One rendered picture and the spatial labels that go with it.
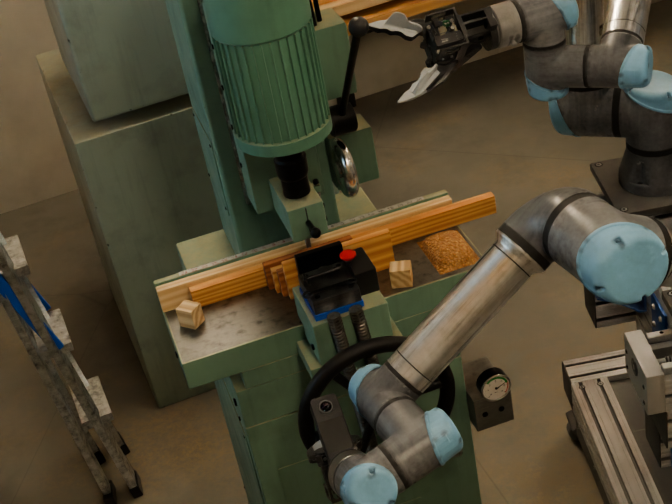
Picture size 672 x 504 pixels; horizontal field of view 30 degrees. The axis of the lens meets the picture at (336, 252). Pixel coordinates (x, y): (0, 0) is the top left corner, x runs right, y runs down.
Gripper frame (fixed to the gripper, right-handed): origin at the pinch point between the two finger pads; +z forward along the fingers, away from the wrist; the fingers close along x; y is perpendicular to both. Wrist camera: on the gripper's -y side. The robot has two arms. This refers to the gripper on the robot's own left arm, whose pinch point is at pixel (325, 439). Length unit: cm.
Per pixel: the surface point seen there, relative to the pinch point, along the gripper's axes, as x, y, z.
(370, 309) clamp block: 15.0, -17.9, 6.1
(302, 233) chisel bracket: 9.8, -33.4, 21.3
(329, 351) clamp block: 6.4, -12.7, 9.0
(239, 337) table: -7.2, -18.9, 19.2
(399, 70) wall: 106, -73, 281
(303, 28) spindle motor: 17, -67, 1
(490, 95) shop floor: 131, -53, 258
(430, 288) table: 29.1, -16.8, 17.6
